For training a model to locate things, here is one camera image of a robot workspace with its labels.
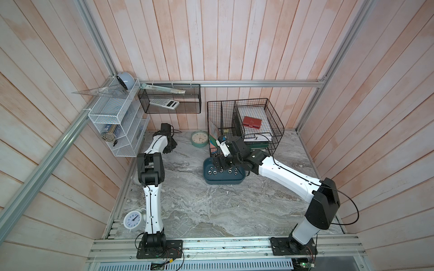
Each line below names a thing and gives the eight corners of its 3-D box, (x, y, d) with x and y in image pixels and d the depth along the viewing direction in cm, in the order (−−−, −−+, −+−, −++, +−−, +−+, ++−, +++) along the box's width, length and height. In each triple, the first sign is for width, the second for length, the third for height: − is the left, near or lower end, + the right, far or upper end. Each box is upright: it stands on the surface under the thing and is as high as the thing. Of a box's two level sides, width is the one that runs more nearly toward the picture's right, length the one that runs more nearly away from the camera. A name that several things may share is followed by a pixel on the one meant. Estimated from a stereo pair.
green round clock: (190, 147, 112) (190, 145, 110) (192, 132, 121) (192, 130, 119) (208, 147, 112) (207, 145, 110) (208, 132, 121) (208, 130, 119)
